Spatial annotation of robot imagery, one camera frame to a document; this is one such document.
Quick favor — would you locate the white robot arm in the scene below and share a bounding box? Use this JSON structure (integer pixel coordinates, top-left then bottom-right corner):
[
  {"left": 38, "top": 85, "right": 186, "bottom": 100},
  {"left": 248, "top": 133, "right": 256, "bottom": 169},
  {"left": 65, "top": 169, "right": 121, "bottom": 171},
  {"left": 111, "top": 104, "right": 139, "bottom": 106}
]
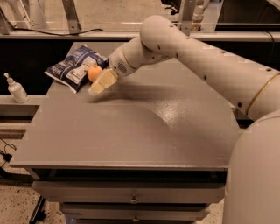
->
[{"left": 88, "top": 15, "right": 280, "bottom": 224}]

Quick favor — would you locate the black cable on shelf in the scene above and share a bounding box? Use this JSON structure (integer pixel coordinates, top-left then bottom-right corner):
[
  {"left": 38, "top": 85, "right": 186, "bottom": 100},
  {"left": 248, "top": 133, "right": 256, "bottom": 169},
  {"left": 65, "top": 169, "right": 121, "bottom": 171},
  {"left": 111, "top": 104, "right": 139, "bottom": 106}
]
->
[{"left": 5, "top": 11, "right": 103, "bottom": 37}]

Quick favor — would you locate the grey drawer cabinet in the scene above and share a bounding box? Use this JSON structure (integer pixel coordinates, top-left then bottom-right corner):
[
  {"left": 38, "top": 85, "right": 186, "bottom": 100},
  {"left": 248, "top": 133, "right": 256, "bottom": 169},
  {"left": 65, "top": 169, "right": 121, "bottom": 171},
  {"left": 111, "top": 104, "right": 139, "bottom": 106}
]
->
[{"left": 10, "top": 41, "right": 243, "bottom": 224}]

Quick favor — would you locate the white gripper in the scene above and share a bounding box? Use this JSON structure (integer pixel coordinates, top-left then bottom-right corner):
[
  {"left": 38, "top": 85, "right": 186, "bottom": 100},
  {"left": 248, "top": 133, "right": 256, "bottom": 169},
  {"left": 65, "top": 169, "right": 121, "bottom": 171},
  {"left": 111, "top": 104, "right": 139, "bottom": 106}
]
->
[{"left": 88, "top": 45, "right": 136, "bottom": 96}]

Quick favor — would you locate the metal frame leg left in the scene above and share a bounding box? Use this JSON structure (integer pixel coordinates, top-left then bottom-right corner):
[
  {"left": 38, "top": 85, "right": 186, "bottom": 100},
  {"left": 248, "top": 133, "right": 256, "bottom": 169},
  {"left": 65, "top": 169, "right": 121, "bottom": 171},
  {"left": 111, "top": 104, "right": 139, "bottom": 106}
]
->
[{"left": 62, "top": 0, "right": 81, "bottom": 35}]

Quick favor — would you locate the blue chip bag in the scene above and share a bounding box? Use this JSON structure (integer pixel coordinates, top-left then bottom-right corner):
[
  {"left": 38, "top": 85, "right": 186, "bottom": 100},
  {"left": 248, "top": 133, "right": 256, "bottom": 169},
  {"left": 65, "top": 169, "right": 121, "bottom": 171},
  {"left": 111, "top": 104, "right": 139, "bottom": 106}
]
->
[{"left": 45, "top": 45, "right": 109, "bottom": 94}]

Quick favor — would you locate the metal frame leg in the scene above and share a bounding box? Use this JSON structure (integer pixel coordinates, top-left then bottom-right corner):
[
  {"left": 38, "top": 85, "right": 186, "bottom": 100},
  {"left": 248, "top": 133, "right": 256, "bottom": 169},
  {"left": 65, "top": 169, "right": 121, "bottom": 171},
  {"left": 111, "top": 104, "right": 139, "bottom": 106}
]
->
[
  {"left": 62, "top": 0, "right": 81, "bottom": 35},
  {"left": 178, "top": 0, "right": 196, "bottom": 36}
]

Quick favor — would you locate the top drawer knob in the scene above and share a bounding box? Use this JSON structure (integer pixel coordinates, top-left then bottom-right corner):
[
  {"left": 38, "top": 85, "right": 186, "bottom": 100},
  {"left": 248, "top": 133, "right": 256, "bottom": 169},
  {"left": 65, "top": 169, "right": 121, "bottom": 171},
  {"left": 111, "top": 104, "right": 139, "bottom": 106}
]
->
[{"left": 129, "top": 196, "right": 138, "bottom": 204}]

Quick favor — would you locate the metal frame leg right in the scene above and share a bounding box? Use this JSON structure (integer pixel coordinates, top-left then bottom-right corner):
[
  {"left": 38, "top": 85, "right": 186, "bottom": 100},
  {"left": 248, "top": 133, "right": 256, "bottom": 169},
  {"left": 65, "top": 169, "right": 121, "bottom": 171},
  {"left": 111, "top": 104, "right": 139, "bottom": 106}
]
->
[{"left": 178, "top": 0, "right": 196, "bottom": 36}]

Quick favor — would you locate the orange fruit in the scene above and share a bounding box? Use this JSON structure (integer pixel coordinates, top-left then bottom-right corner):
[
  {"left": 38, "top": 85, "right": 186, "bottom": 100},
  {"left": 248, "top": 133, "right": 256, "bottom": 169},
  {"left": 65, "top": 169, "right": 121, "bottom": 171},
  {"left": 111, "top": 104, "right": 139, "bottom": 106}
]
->
[{"left": 87, "top": 65, "right": 102, "bottom": 82}]

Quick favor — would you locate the white pump bottle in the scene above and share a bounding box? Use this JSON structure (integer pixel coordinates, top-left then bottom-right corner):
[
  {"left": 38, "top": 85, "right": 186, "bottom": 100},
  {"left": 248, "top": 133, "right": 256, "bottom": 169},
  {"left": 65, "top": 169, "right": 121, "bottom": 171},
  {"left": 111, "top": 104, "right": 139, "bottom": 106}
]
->
[{"left": 4, "top": 73, "right": 29, "bottom": 103}]

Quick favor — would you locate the black cable on floor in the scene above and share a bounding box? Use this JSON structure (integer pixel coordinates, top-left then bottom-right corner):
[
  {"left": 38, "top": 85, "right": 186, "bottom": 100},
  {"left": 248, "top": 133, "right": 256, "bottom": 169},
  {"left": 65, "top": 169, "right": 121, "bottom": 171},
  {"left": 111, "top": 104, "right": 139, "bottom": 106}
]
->
[{"left": 0, "top": 137, "right": 18, "bottom": 169}]

